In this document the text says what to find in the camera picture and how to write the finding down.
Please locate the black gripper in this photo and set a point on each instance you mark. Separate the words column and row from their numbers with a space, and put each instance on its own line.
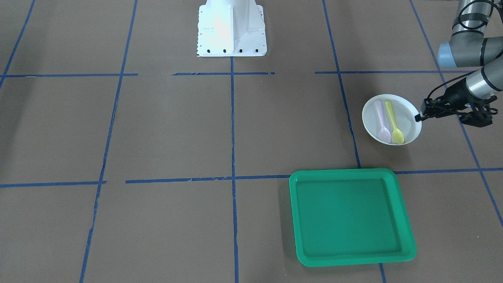
column 454, row 96

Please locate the yellow plastic spoon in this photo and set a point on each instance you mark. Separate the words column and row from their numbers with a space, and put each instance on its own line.
column 396, row 134

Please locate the white round plate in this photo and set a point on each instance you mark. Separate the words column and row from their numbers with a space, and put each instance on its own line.
column 404, row 111

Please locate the pink plastic spoon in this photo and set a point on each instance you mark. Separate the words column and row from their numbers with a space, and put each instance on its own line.
column 384, row 134

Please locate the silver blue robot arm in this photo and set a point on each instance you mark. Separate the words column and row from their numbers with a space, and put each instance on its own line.
column 468, row 47

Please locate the green plastic tray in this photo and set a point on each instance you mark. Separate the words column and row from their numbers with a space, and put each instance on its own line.
column 349, row 217

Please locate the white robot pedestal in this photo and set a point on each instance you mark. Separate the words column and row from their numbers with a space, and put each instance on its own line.
column 229, row 28

